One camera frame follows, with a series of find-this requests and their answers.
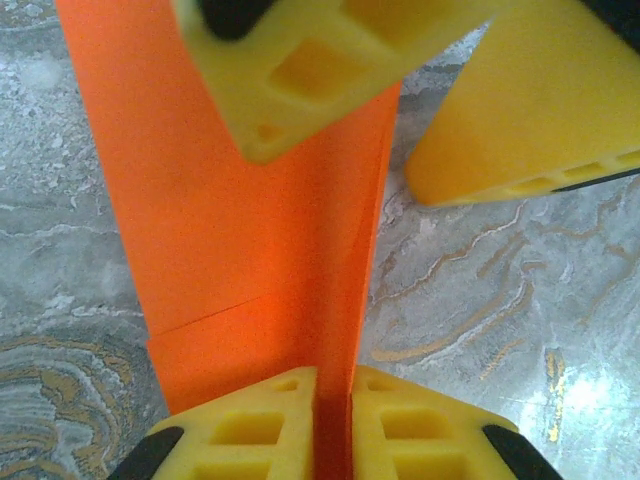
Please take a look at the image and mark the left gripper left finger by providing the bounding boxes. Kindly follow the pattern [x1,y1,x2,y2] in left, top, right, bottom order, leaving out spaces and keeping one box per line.
[114,365,319,480]

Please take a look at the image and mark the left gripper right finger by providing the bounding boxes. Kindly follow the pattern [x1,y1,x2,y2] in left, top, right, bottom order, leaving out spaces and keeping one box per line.
[349,365,556,480]

